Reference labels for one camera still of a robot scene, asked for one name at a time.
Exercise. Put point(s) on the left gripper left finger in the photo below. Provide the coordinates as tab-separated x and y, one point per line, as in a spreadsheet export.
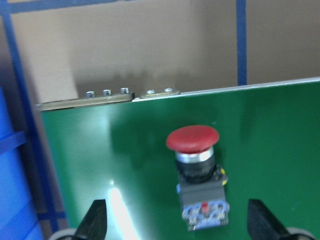
95	223

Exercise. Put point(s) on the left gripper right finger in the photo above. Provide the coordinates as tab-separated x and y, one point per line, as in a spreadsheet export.
262	223

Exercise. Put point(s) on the red push button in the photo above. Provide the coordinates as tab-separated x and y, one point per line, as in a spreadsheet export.
201	181

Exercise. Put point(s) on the green conveyor belt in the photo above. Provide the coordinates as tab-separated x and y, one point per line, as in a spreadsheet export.
269	146

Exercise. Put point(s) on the far blue storage bin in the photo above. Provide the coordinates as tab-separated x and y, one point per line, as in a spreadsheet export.
18	218

